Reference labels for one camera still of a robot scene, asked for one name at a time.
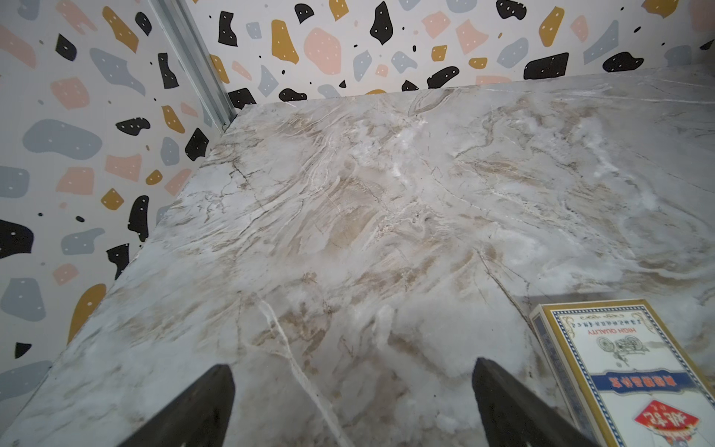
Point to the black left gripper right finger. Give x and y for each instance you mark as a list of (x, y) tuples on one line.
[(514, 416)]

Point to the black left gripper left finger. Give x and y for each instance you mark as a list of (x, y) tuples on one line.
[(199, 416)]

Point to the aluminium corner post left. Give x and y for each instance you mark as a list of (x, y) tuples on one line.
[(178, 24)]

